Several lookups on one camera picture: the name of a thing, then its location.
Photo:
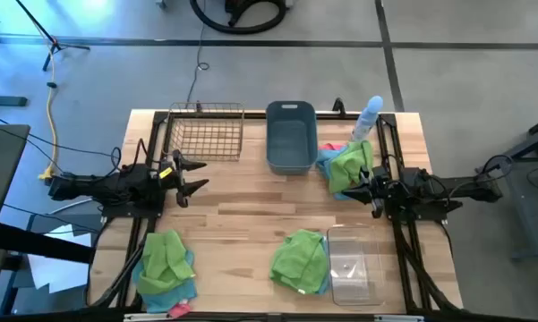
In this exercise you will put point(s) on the green microfiber towel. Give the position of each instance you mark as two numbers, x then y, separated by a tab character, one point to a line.
297	261
347	167
163	264

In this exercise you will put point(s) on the black clamp hook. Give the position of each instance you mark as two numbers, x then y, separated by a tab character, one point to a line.
339	106

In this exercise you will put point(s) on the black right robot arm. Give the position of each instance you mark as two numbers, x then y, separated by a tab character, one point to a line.
456	188

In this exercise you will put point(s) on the clear plastic bin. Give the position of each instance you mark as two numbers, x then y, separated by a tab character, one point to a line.
356	268

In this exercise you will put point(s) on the black floor bar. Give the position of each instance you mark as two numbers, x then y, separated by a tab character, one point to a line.
4	101

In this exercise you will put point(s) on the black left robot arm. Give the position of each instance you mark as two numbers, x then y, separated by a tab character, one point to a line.
107	185

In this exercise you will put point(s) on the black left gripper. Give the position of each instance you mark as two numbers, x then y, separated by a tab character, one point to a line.
163	179

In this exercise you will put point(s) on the silver rail bracket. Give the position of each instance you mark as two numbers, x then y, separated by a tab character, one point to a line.
145	317
398	318

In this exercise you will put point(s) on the black tripod stand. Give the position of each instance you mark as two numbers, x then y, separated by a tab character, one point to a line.
53	44

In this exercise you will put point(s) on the black desk beam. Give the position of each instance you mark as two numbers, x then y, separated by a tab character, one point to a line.
40	243

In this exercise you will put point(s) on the small black clamp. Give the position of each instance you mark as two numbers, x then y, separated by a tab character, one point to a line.
198	107

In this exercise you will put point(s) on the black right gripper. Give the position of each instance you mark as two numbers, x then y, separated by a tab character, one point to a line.
385	190

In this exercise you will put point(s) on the dark grey desk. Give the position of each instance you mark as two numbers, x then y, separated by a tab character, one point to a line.
0	170

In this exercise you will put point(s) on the black aluminium table frame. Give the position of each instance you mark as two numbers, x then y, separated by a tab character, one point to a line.
255	115

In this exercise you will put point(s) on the grey metal cart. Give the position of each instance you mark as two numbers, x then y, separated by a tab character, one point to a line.
528	210

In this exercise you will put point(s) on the pink microfiber towel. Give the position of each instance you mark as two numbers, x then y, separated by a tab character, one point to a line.
179	310
333	146

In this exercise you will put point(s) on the blue-grey plastic bin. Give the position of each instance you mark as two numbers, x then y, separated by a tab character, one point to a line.
291	138

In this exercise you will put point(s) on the blue microfiber towel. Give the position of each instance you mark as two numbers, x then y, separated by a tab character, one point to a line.
323	161
170	300
326	284

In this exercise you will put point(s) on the light blue spray bottle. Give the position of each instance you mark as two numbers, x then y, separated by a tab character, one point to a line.
369	118

